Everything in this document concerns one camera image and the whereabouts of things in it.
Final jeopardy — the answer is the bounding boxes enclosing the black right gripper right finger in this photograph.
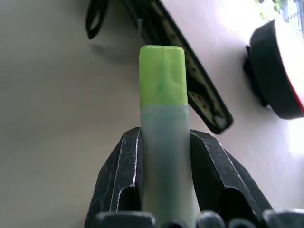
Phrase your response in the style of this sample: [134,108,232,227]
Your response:
[189,129,274,213]

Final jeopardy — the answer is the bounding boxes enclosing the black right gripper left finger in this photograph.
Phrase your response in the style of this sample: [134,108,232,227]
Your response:
[85,127,145,228]

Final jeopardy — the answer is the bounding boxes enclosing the green cap highlighter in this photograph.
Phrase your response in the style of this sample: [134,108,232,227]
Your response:
[139,45,202,228]

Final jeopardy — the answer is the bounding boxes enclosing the black-edged grid pouch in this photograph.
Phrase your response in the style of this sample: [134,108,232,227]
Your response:
[123,0,235,135]

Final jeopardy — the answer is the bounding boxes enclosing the black round case red rim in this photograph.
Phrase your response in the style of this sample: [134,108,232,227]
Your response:
[243,19,304,120]

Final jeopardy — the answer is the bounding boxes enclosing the black pouch strap loop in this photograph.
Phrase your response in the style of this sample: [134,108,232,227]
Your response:
[85,0,109,40]

